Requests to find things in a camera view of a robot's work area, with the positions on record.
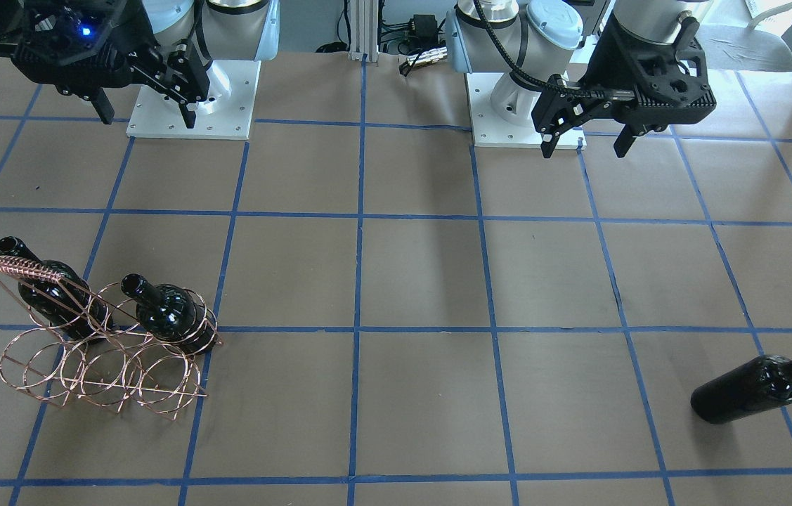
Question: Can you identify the aluminium frame post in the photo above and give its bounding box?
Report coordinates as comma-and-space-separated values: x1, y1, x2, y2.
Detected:
345, 0, 382, 65

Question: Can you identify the copper wire wine basket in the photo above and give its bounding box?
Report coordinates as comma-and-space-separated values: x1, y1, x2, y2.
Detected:
0, 256, 207, 420

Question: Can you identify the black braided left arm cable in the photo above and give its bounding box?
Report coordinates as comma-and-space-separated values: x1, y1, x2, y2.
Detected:
472, 0, 600, 99

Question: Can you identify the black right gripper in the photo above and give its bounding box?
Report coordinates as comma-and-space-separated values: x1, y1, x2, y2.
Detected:
11, 1, 209, 129

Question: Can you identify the black power adapter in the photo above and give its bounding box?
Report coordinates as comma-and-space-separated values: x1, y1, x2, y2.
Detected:
408, 14, 439, 43

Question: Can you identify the grey office chair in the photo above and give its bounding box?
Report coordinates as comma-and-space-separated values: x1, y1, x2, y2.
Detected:
696, 1, 792, 72

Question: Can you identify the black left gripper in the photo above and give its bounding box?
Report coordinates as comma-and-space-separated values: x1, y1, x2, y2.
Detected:
533, 14, 717, 158

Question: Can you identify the dark glass wine bottle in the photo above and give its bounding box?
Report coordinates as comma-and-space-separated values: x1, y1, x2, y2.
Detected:
690, 355, 792, 424

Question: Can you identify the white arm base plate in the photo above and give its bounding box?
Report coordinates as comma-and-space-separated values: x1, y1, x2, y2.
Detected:
126, 60, 261, 141
465, 70, 587, 150

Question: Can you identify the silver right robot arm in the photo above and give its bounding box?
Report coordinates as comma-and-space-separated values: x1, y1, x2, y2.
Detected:
11, 1, 280, 129

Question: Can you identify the dark bottle in basket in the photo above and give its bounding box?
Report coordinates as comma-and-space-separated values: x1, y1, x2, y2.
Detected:
0, 236, 108, 344
122, 273, 216, 356

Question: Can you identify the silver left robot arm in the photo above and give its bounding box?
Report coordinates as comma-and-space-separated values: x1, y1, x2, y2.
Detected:
445, 1, 717, 158

